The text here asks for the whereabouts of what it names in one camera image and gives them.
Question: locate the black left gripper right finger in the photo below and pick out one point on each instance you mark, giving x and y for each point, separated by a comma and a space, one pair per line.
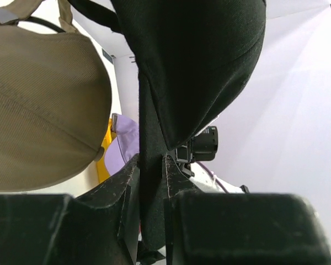
221, 228

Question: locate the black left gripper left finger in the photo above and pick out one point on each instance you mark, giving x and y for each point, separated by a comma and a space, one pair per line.
98, 227

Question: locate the lavender LA baseball cap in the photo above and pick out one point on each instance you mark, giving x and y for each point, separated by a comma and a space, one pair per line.
124, 146

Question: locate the beige R baseball cap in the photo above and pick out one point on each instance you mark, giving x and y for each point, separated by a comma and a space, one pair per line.
55, 101

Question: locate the black NY baseball cap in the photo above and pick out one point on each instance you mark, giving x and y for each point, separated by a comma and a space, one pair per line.
194, 58

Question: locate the yellow plastic tray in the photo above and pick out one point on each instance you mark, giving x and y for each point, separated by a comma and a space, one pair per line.
102, 172

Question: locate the dark label sticker left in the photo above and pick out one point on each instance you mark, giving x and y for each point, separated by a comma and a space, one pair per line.
107, 56

